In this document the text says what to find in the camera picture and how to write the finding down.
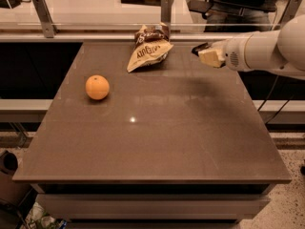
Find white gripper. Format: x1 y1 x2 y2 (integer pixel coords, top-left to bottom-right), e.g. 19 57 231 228
198 32 254 72

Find dark chocolate rxbar wrapper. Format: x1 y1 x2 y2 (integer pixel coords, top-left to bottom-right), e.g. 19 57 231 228
192 42 212 56

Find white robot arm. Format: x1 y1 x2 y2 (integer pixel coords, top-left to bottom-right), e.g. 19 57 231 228
197 14 305 80

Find brown and cream chip bag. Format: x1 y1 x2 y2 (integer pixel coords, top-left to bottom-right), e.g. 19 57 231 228
127 23 173 73

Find person in dark clothes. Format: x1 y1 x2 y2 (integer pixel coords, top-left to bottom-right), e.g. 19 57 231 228
187 0 282 33

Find orange fruit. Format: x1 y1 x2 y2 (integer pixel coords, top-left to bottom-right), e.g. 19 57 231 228
85 75 110 100

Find middle metal rail bracket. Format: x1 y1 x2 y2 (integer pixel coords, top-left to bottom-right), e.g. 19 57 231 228
161 0 173 32

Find metal rail bracket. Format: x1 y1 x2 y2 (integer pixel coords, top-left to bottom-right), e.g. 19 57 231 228
31 0 57 38
161 0 173 32
278 0 303 27

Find right metal rail bracket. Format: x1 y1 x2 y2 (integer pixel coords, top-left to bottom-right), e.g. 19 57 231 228
278 0 303 27

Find horizontal metal rail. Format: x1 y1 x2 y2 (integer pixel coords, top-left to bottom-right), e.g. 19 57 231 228
0 31 249 44

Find left metal rail bracket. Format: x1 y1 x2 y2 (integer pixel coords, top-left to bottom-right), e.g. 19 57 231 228
31 0 57 38

